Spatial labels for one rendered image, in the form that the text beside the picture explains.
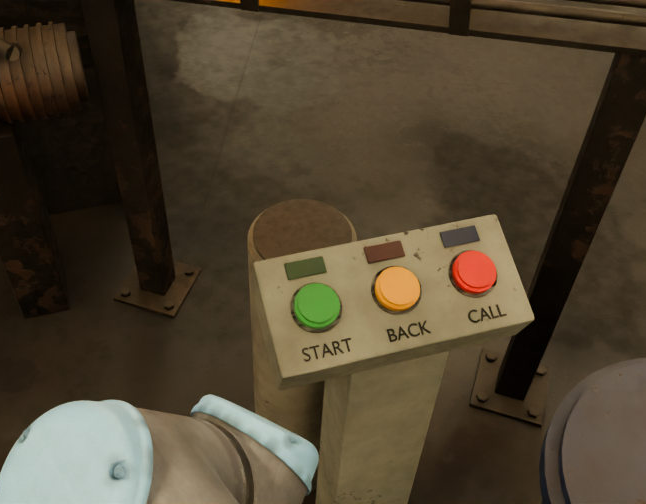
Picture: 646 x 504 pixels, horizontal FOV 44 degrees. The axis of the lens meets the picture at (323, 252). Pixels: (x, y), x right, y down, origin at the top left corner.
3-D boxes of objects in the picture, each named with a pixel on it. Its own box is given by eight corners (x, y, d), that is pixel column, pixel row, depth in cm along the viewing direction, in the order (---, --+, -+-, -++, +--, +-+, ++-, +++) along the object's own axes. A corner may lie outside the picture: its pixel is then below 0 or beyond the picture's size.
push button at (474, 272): (443, 261, 74) (449, 254, 73) (482, 253, 75) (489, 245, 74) (457, 301, 73) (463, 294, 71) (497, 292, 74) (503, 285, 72)
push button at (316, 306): (287, 294, 71) (289, 287, 69) (330, 285, 72) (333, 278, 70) (299, 336, 70) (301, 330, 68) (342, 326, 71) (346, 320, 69)
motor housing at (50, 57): (3, 275, 148) (-98, 20, 108) (123, 252, 153) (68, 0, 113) (6, 330, 140) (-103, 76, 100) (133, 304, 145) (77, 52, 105)
